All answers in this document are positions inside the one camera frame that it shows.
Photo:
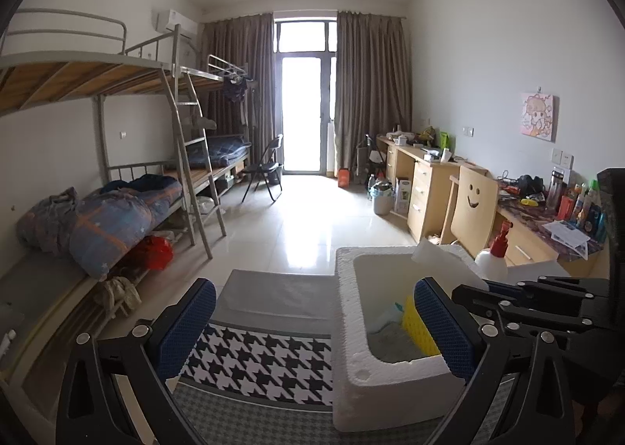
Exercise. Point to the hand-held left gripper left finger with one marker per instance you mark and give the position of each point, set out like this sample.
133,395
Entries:
188,330

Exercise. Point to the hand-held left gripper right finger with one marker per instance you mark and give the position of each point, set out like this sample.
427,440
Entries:
442,330

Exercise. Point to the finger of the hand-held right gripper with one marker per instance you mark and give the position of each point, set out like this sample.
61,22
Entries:
561,289
547,317

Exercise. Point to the yellow foam net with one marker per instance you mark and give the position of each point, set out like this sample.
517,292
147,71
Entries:
417,333

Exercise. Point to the grey cloth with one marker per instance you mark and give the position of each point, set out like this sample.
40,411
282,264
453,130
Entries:
390,348

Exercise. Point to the white foam box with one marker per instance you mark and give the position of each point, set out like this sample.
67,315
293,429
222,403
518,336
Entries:
390,396

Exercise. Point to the printed papers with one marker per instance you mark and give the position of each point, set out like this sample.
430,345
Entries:
566,237

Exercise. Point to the wooden desk patterned top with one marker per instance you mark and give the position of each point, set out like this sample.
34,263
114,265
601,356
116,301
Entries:
532,240

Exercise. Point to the houndstooth tablecloth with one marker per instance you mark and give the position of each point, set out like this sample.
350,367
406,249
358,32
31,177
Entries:
254,362

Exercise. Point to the white pump bottle red top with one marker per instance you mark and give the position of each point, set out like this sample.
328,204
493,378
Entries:
490,264

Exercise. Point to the beige cloth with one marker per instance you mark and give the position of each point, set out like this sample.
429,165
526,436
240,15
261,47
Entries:
117,296

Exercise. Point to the row of bottles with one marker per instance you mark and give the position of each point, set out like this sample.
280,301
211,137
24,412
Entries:
581,211

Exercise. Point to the red plastic bag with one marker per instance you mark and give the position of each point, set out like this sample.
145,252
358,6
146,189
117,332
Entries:
155,253

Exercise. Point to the small yellow object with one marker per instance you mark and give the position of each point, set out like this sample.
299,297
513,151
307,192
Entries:
528,202

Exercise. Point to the wooden chair smiley face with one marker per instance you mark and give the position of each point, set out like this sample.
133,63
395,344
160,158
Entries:
471,220

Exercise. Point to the blue plaid quilt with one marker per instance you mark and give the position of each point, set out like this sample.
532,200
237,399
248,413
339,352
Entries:
117,220

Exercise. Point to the wooden desk with drawers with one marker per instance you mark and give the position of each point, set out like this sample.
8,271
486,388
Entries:
425,191

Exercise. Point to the bucket with bottles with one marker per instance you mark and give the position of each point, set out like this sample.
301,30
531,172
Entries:
383,201

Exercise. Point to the grey blue bedding bundle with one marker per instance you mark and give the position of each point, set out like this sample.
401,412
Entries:
46,225

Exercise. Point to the dark blue folded quilt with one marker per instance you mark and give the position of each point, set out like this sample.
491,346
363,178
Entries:
219,152

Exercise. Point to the black folding chair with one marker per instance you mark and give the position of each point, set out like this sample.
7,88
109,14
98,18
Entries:
266,167

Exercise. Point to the small orange floor object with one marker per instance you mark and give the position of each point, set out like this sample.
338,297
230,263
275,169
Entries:
344,177

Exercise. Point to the hanging dark clothes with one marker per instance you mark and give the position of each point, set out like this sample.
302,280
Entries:
237,90

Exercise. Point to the brown curtain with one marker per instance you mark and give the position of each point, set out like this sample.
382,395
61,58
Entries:
376,93
234,84

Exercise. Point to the glass balcony door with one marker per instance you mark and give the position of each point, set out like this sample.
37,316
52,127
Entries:
302,108

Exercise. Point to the small metal bunk bed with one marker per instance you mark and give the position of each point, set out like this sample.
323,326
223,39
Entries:
219,69

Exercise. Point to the large metal bunk bed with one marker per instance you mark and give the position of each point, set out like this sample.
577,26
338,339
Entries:
63,79

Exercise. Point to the white air conditioner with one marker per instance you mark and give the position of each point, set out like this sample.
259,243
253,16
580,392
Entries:
173,24

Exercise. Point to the white double wall switch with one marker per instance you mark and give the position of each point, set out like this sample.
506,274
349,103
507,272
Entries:
562,157

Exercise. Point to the cartoon wall picture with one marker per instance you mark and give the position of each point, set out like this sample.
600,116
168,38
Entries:
538,117

